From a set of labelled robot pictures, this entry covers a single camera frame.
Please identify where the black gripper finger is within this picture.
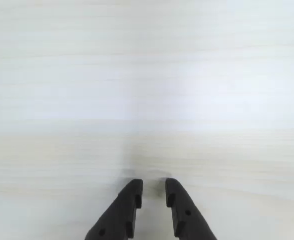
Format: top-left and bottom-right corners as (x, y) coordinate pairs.
(165, 177), (218, 240)
(84, 178), (144, 240)

